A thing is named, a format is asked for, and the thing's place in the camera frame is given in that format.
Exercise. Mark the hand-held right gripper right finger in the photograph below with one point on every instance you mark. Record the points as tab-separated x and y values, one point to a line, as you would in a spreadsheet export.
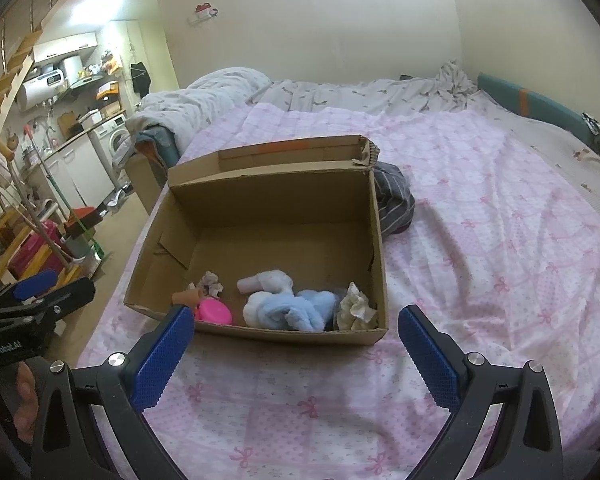
430	360

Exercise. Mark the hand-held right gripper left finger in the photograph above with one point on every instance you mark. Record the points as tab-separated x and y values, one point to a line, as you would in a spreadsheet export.
162	360

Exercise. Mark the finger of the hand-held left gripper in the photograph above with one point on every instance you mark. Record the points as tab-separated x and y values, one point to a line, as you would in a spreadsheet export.
65	297
35	282

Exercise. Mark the brown tube toy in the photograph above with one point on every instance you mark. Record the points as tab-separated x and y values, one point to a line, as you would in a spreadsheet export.
186	297

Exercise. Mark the cream fluffy sock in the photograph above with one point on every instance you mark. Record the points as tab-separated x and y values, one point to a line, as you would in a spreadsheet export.
355	307

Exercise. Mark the white sock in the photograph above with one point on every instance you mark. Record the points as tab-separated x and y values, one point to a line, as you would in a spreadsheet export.
267	280

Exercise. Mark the cardboard box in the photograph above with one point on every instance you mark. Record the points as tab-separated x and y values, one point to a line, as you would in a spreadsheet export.
142	182
280	210

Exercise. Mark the person's left hand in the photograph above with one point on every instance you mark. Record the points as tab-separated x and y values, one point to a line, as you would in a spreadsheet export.
26	395

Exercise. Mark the red storage box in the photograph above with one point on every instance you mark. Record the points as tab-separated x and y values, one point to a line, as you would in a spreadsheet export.
32	252

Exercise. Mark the grey bucket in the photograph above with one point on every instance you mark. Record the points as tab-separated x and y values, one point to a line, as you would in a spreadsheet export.
77	247

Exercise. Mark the green mop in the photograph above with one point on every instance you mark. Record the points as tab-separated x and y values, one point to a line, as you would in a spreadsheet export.
82	230

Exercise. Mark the pink plastic toy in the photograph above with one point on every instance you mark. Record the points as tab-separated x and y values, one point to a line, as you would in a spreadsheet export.
215	312

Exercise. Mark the white counter cabinet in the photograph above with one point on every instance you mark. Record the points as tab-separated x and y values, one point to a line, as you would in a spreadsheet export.
80	170

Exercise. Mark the pink bow printed blanket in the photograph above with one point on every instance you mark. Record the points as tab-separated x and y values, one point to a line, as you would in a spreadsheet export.
480	235

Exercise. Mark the cardboard box on floor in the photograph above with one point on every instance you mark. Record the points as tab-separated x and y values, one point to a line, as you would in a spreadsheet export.
142	182

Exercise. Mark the light blue plush towel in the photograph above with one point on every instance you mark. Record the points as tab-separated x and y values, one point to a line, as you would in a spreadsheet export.
300	310

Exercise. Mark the wooden cutting board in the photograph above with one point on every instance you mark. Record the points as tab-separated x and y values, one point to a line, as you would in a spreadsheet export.
67	125

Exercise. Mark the white washing machine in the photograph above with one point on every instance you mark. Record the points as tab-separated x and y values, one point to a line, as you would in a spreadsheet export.
112	140

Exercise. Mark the dark striped cloth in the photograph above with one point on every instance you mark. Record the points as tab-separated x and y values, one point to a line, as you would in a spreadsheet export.
392	200

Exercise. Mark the blue orange cloth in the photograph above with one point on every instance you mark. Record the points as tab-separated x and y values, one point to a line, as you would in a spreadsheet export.
155	142

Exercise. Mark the white water heater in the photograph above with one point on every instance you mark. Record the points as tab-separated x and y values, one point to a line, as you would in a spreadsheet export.
40	87

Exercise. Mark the orange box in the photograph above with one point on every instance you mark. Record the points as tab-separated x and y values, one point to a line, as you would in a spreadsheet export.
106	92

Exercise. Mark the wooden ladder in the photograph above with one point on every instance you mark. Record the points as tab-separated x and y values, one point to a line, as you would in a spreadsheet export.
10	75

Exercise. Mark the black hanging garment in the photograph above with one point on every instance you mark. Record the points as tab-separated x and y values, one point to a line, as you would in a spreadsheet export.
140	77

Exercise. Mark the white printed bed sheet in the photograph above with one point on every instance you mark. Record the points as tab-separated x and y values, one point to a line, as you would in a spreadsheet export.
575	175

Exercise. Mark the grey patterned quilt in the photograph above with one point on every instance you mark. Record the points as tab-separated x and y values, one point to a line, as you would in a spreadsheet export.
220	95

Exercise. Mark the teal rolled mat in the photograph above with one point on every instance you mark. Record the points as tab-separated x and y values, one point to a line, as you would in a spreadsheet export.
505	90

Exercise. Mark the black white patterned cloth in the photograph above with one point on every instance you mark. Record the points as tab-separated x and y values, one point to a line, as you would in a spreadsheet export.
594	132

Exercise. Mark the white wall cabinet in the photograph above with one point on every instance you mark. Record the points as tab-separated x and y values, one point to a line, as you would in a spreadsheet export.
65	47

